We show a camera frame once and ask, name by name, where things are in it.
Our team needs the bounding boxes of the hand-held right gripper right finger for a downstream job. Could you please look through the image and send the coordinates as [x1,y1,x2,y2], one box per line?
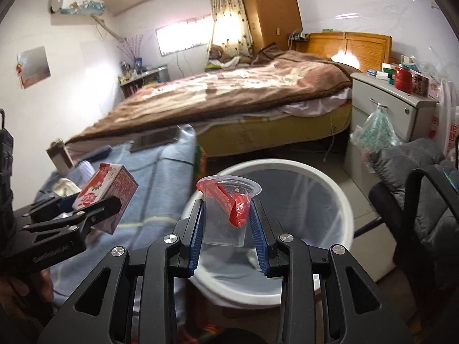
[250,201,417,344]

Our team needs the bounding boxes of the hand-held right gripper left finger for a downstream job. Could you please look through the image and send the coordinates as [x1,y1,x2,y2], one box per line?
[38,198,206,344]

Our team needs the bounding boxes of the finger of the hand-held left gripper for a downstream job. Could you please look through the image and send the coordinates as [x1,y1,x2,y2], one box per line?
[22,197,122,238]
[29,191,85,223]

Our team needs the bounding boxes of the clear plastic cup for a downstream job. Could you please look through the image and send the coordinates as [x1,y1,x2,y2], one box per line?
[196,174,262,248]

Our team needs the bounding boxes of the white fluffy cloth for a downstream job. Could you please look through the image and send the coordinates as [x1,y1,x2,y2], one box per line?
[77,161,96,187]

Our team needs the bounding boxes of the red plastic wrapper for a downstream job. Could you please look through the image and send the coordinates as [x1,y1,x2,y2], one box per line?
[197,181,250,228]

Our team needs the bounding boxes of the red and white carton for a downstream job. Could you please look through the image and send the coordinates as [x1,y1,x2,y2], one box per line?
[72,162,140,235]

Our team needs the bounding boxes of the white round trash bin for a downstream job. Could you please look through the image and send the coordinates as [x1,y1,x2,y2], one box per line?
[181,159,355,309]

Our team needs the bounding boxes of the person's left hand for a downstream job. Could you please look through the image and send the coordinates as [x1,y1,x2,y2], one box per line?
[0,269,55,316]

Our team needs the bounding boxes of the crumpled white tissue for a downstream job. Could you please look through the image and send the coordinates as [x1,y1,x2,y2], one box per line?
[52,178,81,197]

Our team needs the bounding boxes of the white box with brown top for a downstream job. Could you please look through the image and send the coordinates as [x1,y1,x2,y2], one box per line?
[46,138,75,176]

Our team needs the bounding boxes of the dark flat object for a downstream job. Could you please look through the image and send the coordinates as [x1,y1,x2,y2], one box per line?
[77,145,112,167]

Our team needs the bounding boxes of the blue checked cloth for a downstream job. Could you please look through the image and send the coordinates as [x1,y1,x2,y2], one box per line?
[14,125,199,316]

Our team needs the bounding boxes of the colourful plaid cloth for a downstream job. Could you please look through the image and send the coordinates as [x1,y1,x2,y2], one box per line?
[194,145,209,187]

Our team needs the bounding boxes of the black smartphone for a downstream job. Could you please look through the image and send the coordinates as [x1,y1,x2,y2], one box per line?
[130,127,182,153]

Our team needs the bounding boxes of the bed with yellow mattress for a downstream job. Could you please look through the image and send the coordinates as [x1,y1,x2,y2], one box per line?
[66,32,393,158]

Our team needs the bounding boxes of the white bed sheet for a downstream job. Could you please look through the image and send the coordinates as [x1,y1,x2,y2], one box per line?
[280,89,350,117]

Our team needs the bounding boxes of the cluttered small desk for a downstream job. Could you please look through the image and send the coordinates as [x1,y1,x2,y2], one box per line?
[119,65,171,97]

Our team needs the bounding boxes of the brown patterned blanket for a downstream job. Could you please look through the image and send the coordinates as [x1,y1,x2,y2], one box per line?
[66,43,354,146]

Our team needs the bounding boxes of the green printed plastic bag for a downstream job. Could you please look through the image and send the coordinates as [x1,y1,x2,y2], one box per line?
[349,107,402,162]

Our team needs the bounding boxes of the grey cushion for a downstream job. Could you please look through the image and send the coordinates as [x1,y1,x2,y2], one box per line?
[369,138,459,259]

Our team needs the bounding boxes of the black office chair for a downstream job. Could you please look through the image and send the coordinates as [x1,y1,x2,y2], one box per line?
[369,167,459,330]

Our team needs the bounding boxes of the purple decorative twigs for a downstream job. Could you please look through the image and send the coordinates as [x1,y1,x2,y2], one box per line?
[118,35,144,60]

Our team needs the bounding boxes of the brown teddy bear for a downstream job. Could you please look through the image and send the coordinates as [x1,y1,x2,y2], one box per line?
[209,45,234,66]

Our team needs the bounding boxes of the white nightstand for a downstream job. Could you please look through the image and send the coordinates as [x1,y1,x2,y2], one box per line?
[343,72,440,183]

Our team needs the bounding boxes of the window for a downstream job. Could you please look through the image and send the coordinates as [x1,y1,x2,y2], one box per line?
[155,14,216,57]

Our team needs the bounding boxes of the pile of small boxes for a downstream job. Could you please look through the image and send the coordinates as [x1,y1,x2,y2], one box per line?
[366,62,398,81]

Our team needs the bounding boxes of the red jar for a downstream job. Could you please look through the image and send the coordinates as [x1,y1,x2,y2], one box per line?
[394,67,413,92]

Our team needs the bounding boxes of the patterned curtain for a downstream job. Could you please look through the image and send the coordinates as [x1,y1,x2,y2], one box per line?
[207,0,254,60]

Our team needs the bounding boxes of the wooden headboard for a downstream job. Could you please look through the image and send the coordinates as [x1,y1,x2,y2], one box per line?
[297,32,393,74]

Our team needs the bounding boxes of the red patterned tin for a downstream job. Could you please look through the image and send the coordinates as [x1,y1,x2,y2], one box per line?
[412,72,429,95]

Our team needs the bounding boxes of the white red-print plastic bag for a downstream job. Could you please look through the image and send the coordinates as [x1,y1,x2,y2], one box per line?
[430,79,459,160]

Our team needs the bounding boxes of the wooden wardrobe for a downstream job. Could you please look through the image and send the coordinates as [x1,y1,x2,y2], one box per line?
[237,0,304,56]

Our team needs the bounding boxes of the wall poster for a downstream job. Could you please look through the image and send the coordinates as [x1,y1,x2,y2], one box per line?
[17,46,51,89]

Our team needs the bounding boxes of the wall air conditioner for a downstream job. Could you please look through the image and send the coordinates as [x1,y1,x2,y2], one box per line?
[49,0,106,17]

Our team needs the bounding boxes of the chargers with white cables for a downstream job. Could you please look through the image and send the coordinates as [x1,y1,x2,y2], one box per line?
[287,29,311,44]

